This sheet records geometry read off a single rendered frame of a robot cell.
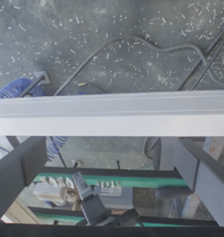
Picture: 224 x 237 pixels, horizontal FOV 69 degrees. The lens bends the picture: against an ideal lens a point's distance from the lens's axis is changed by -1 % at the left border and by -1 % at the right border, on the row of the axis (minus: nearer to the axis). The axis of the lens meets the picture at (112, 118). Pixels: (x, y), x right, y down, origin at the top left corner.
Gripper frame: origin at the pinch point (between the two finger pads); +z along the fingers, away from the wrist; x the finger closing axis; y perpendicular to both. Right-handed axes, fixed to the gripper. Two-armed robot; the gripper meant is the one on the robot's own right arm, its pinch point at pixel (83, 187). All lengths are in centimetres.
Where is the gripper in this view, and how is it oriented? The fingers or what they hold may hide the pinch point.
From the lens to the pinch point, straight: 56.2
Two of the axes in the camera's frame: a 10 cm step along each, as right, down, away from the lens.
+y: -8.5, 4.1, -3.3
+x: 1.4, 7.9, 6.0
